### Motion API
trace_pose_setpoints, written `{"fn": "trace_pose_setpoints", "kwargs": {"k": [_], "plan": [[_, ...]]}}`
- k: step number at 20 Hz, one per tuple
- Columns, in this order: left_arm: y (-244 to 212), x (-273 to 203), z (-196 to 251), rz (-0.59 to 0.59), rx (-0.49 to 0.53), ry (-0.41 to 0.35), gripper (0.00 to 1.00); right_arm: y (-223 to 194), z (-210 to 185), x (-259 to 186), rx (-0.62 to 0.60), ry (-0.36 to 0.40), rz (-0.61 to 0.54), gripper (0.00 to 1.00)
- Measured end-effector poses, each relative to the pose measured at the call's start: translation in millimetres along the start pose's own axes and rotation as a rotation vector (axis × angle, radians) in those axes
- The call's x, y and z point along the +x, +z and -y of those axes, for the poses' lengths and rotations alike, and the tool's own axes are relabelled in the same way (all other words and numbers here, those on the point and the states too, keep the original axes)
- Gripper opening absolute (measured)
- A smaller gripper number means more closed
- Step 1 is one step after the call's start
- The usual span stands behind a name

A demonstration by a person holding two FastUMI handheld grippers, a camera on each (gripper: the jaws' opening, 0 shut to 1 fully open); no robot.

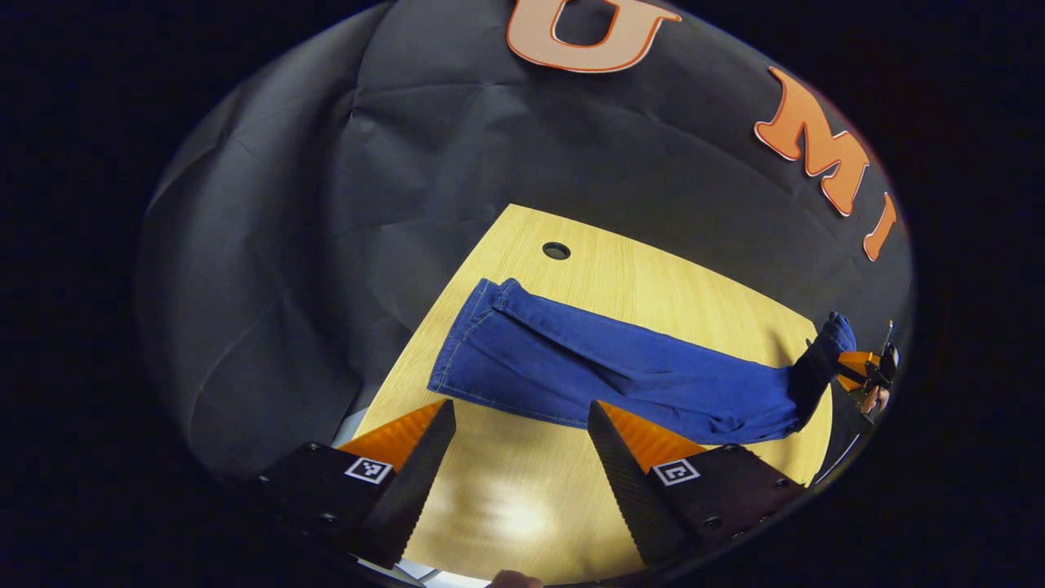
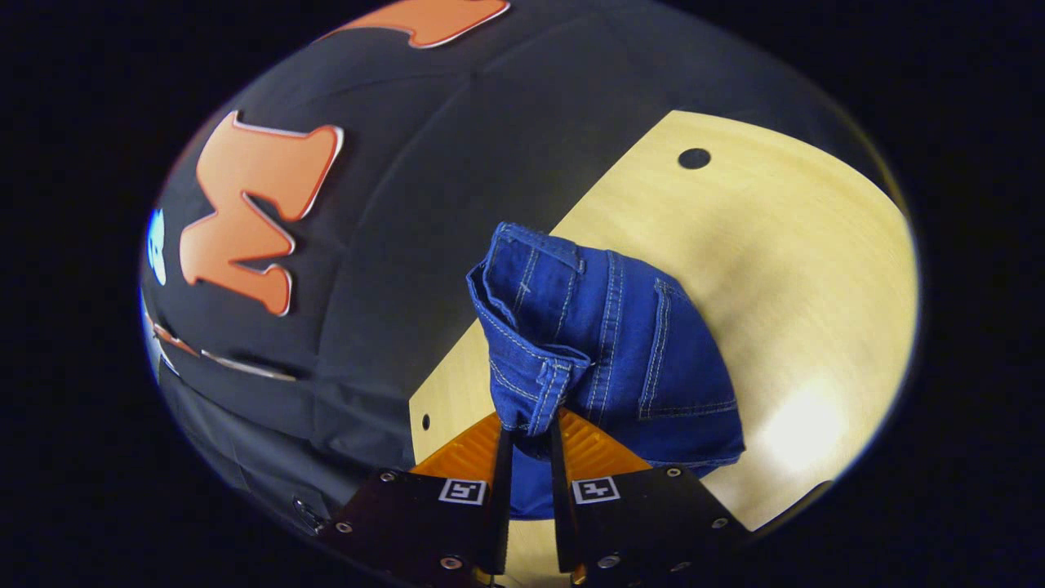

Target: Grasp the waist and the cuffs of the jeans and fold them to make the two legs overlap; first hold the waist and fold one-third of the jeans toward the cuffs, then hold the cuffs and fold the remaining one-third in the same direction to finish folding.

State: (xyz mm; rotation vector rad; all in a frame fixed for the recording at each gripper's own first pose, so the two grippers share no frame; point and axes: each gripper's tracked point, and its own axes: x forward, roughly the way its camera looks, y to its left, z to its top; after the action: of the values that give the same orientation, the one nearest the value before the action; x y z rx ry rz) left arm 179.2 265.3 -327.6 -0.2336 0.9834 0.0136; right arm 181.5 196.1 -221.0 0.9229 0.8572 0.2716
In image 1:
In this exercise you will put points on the blue jeans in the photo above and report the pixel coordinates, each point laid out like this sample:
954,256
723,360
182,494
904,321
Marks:
571,359

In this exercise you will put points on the black backdrop cloth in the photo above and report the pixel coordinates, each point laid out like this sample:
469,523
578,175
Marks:
408,163

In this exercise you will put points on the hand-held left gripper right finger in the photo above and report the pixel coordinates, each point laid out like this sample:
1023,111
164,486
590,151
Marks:
629,498

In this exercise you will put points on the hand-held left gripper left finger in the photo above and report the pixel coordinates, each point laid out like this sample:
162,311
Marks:
412,498

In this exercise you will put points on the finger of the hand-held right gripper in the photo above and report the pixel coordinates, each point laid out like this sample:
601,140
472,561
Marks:
812,384

